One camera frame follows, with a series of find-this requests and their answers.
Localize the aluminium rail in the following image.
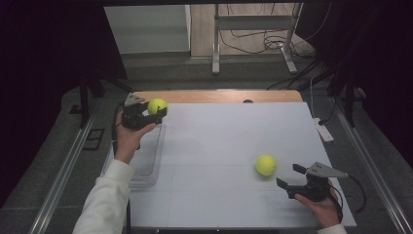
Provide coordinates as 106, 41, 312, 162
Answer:
28, 106, 99, 234
330, 97, 413, 234

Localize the white power strip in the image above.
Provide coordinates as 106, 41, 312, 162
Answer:
312, 117, 335, 143

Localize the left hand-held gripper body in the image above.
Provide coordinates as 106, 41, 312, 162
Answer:
121, 92, 164, 132

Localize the clear plastic container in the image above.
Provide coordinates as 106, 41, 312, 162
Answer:
100, 121, 167, 190

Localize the bundle of black floor cables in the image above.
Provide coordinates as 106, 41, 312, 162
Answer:
218, 3, 333, 57

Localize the thin white cable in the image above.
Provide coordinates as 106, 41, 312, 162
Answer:
308, 75, 319, 120

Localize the person's right hand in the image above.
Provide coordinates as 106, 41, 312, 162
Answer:
293, 179, 343, 229

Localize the black metal stand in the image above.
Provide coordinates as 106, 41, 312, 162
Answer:
326, 73, 367, 128
68, 69, 134, 130

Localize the person's left hand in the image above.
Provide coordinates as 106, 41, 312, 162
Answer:
114, 111, 157, 165

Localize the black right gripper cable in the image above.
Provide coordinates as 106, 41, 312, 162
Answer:
330, 174, 367, 224

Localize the black floor plate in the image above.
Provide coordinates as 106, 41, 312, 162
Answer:
82, 128, 105, 152

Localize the dark curtain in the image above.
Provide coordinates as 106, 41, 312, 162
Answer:
294, 0, 413, 170
0, 0, 129, 209

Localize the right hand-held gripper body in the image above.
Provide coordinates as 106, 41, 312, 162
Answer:
286, 161, 350, 203

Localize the white cabinet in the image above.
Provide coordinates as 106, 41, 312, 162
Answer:
103, 4, 192, 55

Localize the yellow tennis ball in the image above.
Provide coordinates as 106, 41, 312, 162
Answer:
254, 154, 279, 177
147, 97, 169, 116

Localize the grey metal desk frame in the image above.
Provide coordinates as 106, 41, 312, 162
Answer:
211, 3, 304, 76

